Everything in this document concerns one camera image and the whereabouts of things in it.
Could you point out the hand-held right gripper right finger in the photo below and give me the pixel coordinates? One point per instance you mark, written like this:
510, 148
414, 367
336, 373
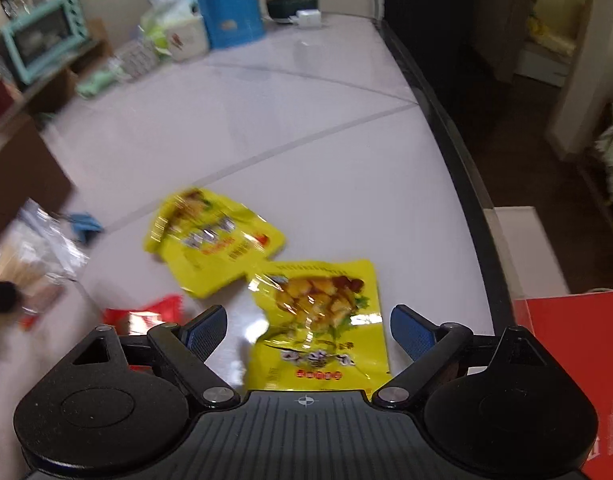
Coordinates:
409, 331

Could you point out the red snack packet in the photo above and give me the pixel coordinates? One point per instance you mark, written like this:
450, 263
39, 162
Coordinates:
151, 319

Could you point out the green snack bag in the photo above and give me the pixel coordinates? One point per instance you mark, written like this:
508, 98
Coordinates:
162, 24

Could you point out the teal toaster oven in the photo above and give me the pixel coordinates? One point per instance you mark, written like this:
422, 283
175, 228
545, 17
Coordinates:
42, 36

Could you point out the clear plastic bag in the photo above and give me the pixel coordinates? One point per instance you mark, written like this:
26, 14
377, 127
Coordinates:
30, 255

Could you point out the yellow snack packet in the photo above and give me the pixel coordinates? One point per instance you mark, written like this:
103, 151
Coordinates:
217, 243
320, 331

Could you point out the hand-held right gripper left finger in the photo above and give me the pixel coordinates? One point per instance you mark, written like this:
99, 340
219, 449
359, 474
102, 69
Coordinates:
206, 329

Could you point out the blue cloth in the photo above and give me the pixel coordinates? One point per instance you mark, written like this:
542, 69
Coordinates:
84, 226

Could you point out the white power adapter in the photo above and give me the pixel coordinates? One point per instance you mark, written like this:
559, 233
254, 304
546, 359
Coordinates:
309, 17

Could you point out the red cardboard box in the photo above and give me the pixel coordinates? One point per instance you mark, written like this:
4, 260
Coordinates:
579, 380

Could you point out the white cabinet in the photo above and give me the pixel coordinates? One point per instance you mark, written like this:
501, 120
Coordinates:
526, 250

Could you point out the light green cloth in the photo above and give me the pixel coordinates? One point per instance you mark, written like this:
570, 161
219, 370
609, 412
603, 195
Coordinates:
100, 81

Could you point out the blue thermos jug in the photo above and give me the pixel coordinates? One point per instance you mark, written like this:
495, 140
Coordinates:
225, 0

